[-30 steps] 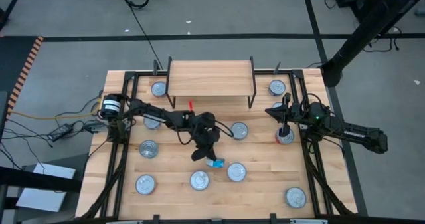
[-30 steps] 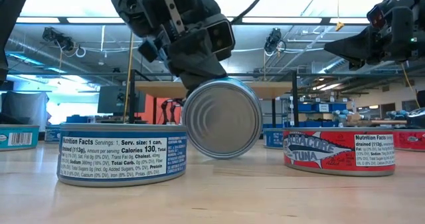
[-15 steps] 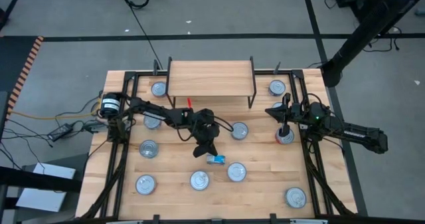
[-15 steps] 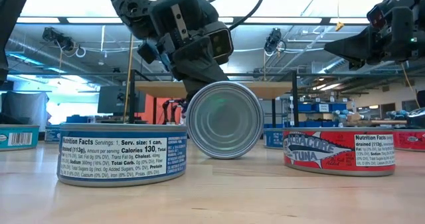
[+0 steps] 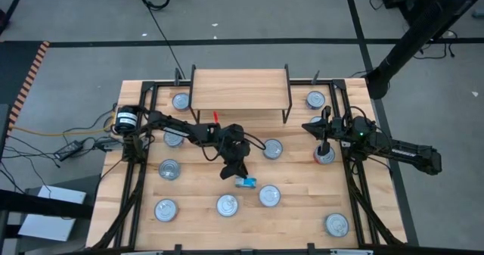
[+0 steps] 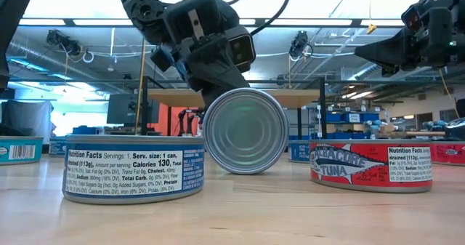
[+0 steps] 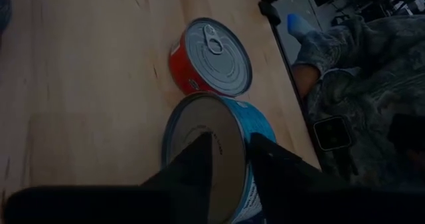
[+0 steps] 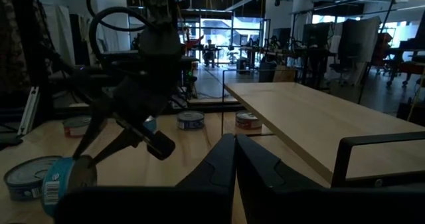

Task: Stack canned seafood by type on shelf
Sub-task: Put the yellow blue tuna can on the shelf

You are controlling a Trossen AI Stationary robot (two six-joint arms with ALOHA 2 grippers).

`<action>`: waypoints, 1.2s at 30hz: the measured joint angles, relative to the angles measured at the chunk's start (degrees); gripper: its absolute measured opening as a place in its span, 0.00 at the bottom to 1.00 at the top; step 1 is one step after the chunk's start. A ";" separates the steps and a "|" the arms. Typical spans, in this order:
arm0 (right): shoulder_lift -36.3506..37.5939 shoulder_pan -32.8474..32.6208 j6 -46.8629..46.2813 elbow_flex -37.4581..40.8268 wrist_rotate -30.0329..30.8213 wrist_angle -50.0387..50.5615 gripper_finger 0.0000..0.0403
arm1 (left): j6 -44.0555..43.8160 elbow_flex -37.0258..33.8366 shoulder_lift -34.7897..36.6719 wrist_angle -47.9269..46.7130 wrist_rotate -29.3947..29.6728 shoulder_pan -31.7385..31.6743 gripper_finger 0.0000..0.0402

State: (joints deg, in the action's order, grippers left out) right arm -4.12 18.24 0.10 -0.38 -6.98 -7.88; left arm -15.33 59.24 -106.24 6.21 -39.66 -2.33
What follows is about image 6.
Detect black ceiling camera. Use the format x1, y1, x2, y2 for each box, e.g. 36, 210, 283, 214
288, 30, 313, 59
46, 29, 83, 57

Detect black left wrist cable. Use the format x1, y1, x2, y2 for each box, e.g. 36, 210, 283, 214
206, 0, 293, 36

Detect grey cloth cover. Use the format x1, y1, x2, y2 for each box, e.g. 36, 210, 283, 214
1, 99, 54, 144

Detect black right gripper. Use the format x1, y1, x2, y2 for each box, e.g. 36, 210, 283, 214
354, 0, 457, 77

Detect orange partition panel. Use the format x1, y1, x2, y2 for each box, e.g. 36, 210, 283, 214
150, 103, 201, 137

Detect black domed object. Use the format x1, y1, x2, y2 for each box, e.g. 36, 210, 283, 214
445, 117, 465, 141

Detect wooden shelf black metal legs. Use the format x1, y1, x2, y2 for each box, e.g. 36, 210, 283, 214
139, 74, 328, 141

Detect background black robot arms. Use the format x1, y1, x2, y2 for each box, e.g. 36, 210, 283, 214
176, 108, 204, 137

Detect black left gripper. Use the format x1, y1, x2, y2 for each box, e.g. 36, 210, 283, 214
150, 0, 251, 108

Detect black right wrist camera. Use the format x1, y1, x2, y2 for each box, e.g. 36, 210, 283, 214
401, 4, 424, 33

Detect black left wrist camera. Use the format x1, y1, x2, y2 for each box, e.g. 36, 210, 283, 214
225, 25, 257, 73

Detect yellow hanging cord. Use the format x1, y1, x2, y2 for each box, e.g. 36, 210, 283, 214
134, 37, 146, 135
437, 68, 461, 119

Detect red label tuna can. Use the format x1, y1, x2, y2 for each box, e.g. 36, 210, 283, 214
309, 138, 434, 194
430, 140, 465, 166

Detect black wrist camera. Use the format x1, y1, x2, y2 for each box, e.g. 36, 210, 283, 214
225, 25, 257, 73
401, 4, 424, 33

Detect dark computer monitor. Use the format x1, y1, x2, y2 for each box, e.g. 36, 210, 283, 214
106, 93, 161, 126

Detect background wooden table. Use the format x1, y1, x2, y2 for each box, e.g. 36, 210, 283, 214
377, 130, 446, 137

